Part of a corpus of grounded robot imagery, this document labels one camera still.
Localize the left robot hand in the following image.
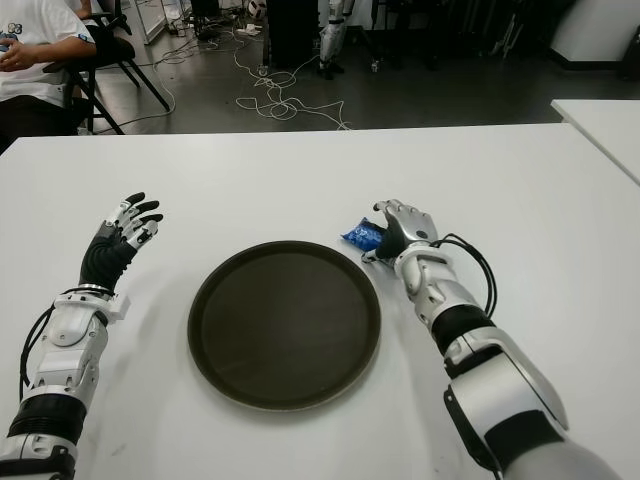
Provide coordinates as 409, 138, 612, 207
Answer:
78, 191, 165, 289

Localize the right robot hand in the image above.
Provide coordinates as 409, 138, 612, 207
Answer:
372, 198, 440, 264

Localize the blue Oreo packet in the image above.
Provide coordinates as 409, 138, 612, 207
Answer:
338, 215, 389, 254

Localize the round dark brown tray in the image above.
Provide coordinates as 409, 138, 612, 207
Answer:
187, 240, 384, 412

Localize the seated person white t-shirt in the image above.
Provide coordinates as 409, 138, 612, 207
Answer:
0, 0, 97, 151

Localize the black folding chair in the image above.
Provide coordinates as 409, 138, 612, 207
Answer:
42, 0, 171, 136

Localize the white side table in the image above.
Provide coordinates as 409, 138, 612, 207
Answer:
549, 98, 640, 184

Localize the black cabinet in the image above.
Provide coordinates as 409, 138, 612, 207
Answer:
264, 0, 324, 71

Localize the white framed panel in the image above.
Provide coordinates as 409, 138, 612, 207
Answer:
134, 0, 169, 45

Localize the white column black base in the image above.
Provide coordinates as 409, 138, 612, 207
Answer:
548, 0, 640, 71

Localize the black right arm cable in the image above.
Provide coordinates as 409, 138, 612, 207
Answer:
432, 232, 499, 319

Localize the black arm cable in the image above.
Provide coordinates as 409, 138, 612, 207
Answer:
18, 285, 109, 401
432, 232, 499, 319

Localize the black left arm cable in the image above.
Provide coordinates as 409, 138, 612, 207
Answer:
18, 285, 109, 401

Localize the tangled white floor cable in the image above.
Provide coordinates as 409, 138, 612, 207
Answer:
234, 27, 354, 131

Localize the silver folding frame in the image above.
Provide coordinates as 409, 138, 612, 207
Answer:
492, 14, 524, 59

